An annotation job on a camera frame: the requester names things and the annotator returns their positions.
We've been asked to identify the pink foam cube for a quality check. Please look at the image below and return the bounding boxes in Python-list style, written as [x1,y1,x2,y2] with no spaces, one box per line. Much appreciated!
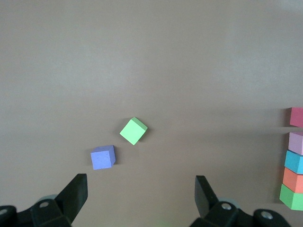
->
[288,131,303,156]

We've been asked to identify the orange foam cube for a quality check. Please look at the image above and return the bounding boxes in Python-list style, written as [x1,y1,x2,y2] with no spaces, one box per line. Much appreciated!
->
[282,167,303,194]

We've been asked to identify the purple foam cube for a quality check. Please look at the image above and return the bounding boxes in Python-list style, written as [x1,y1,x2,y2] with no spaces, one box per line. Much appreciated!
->
[90,145,116,171]

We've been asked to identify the light blue foam cube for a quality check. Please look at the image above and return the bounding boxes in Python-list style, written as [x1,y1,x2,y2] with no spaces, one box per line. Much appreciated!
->
[284,150,303,175]

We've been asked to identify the green foam cube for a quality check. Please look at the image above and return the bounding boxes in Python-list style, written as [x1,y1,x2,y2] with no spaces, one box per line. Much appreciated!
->
[119,117,148,146]
[279,183,303,211]

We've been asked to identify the red foam cube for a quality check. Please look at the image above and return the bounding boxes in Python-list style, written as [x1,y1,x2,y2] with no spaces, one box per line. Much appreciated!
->
[289,107,303,128]

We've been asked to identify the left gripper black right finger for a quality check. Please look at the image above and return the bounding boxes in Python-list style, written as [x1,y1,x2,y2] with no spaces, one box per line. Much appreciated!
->
[190,175,291,227]

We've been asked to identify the brown table cover sheet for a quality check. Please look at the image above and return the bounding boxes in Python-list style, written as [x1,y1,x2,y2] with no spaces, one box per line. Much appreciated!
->
[0,0,303,227]

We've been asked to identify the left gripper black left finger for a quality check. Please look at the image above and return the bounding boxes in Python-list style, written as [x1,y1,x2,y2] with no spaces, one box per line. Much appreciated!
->
[0,174,88,227]

